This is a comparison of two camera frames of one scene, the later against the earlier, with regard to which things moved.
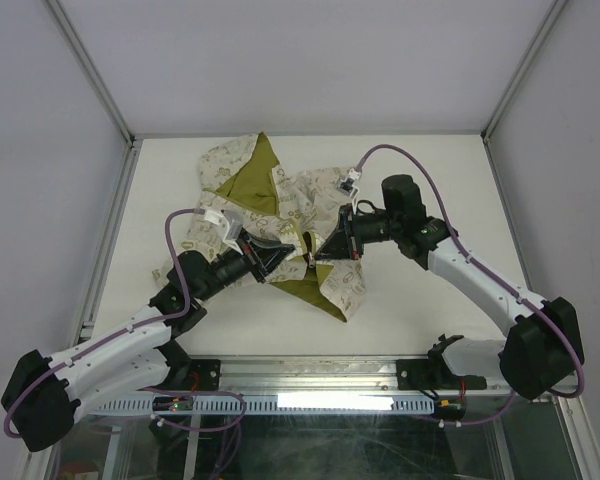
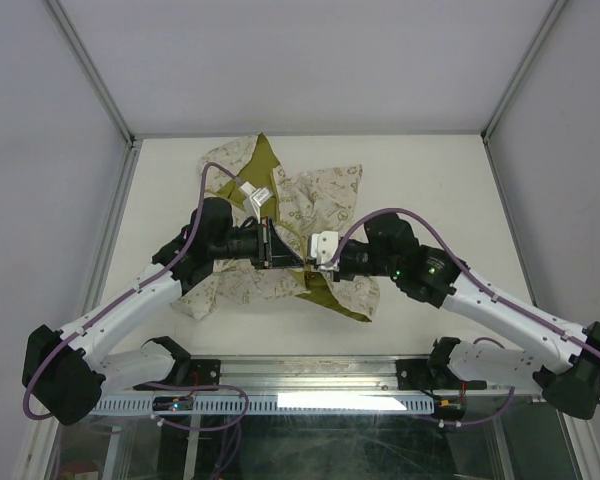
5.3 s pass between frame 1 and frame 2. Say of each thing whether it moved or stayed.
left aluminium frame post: stayed
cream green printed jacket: moved
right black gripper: moved
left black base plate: stayed
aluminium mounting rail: stayed
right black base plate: stayed
